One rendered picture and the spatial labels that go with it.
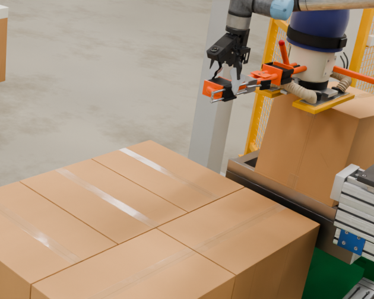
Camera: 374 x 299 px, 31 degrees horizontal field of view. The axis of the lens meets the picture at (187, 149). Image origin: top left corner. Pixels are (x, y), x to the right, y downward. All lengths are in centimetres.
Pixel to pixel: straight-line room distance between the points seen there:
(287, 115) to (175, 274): 93
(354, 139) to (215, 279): 86
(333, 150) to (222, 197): 52
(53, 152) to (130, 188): 159
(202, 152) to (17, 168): 112
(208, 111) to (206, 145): 21
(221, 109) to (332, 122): 133
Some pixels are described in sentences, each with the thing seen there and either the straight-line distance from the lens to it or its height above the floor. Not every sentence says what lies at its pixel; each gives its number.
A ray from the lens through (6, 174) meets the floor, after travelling 417.
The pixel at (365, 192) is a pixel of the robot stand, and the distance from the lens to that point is 230.
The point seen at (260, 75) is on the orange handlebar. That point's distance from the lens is 241.
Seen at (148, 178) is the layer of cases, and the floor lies 54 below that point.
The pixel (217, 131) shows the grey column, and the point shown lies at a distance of 416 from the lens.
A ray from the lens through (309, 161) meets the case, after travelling 297.
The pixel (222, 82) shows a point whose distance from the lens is 223.
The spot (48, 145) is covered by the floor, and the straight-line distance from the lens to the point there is 456.
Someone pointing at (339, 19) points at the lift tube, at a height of 141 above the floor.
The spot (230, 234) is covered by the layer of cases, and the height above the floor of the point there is 54.
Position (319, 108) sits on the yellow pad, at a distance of 260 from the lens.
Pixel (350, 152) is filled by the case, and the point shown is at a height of 86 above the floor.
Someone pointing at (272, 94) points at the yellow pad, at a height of 109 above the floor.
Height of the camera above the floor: 192
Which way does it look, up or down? 24 degrees down
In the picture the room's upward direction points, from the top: 9 degrees clockwise
